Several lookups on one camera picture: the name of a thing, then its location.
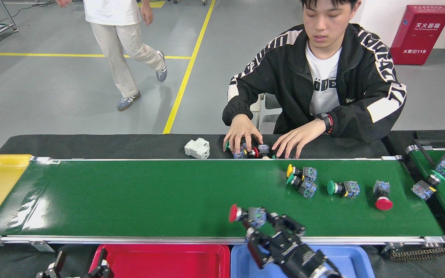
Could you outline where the black metal bracket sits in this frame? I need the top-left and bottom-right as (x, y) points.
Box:
(414, 139), (437, 167)

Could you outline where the person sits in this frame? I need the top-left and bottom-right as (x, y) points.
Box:
(222, 0), (407, 159)
(56, 0), (168, 112)

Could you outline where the blue plastic bin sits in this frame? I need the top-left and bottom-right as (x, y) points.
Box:
(230, 244), (375, 278)

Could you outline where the person's left hand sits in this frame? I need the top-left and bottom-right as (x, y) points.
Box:
(141, 0), (154, 27)
(271, 119), (326, 159)

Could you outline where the grey office chair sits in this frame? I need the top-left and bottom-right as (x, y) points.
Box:
(250, 93), (285, 135)

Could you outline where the red fire extinguisher cabinet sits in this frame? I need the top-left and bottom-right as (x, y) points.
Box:
(390, 5), (445, 66)

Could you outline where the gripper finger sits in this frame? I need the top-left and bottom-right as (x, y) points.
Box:
(245, 227), (283, 270)
(83, 249), (114, 278)
(36, 251), (68, 278)
(266, 211), (307, 237)

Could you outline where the conveyor drive chain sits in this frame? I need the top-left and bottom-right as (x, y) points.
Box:
(389, 245), (445, 261)

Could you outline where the red plastic bin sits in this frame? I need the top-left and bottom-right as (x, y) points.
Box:
(89, 244), (231, 278)

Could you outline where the black red wristwatch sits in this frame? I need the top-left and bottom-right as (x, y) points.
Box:
(320, 113), (334, 135)

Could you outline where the white circuit breaker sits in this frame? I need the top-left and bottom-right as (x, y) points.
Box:
(184, 138), (211, 160)

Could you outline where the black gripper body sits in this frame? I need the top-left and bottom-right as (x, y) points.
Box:
(272, 236), (337, 278)

